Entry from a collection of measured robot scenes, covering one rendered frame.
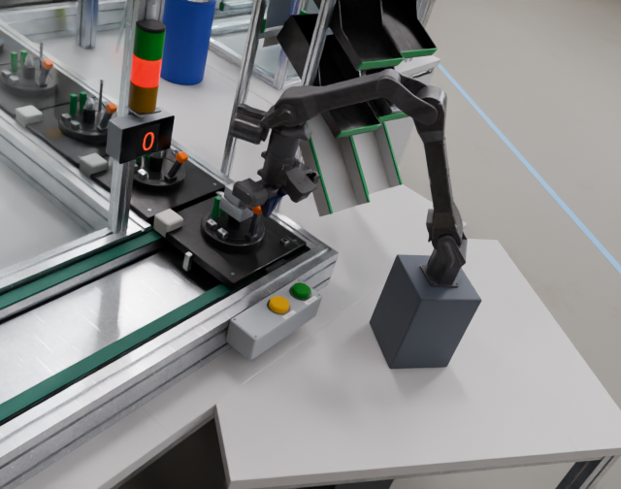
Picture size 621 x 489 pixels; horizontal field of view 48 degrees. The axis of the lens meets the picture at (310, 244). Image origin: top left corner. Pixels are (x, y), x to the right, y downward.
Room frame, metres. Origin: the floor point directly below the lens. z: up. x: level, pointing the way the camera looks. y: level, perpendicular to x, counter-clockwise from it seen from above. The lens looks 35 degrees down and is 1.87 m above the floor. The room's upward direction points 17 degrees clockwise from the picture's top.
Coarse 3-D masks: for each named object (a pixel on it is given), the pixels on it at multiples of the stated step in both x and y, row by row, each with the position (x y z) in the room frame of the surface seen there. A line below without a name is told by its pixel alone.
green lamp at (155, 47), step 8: (136, 32) 1.10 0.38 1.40; (144, 32) 1.09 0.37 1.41; (136, 40) 1.09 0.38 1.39; (144, 40) 1.09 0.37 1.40; (152, 40) 1.09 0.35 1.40; (160, 40) 1.10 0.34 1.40; (136, 48) 1.09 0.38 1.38; (144, 48) 1.09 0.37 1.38; (152, 48) 1.09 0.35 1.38; (160, 48) 1.10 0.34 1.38; (144, 56) 1.09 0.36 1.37; (152, 56) 1.09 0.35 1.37; (160, 56) 1.11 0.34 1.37
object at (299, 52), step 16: (304, 16) 1.54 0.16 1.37; (288, 32) 1.50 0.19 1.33; (304, 32) 1.58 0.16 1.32; (288, 48) 1.50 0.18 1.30; (304, 48) 1.47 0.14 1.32; (336, 48) 1.58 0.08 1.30; (304, 64) 1.46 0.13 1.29; (320, 64) 1.54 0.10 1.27; (336, 64) 1.57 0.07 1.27; (320, 80) 1.49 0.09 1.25; (336, 80) 1.53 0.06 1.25; (336, 112) 1.44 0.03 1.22; (352, 112) 1.47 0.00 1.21; (368, 112) 1.49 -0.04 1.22; (336, 128) 1.37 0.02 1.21; (352, 128) 1.42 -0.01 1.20; (368, 128) 1.43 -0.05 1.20
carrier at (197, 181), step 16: (144, 160) 1.36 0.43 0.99; (160, 160) 1.34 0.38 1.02; (144, 176) 1.28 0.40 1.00; (160, 176) 1.32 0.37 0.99; (176, 176) 1.33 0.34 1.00; (192, 176) 1.39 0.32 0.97; (208, 176) 1.41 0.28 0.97; (144, 192) 1.27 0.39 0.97; (160, 192) 1.29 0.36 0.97; (176, 192) 1.30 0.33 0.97; (192, 192) 1.32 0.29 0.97; (208, 192) 1.34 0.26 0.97; (144, 208) 1.21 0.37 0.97; (160, 208) 1.23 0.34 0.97; (176, 208) 1.25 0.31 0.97
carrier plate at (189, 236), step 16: (192, 208) 1.27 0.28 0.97; (208, 208) 1.28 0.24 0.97; (192, 224) 1.21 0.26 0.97; (272, 224) 1.30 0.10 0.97; (176, 240) 1.14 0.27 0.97; (192, 240) 1.15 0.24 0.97; (272, 240) 1.24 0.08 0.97; (288, 240) 1.26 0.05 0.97; (208, 256) 1.12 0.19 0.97; (224, 256) 1.13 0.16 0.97; (240, 256) 1.15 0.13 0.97; (256, 256) 1.17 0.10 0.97; (272, 256) 1.18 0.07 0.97; (288, 256) 1.22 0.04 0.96; (208, 272) 1.09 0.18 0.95; (224, 272) 1.09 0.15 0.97; (240, 272) 1.10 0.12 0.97; (256, 272) 1.12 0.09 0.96
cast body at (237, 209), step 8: (232, 184) 1.23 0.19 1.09; (224, 192) 1.21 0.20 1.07; (224, 200) 1.21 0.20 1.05; (232, 200) 1.20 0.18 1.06; (240, 200) 1.20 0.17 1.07; (224, 208) 1.21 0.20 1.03; (232, 208) 1.20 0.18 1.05; (240, 208) 1.20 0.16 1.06; (232, 216) 1.20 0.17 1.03; (240, 216) 1.19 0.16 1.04; (248, 216) 1.21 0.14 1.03
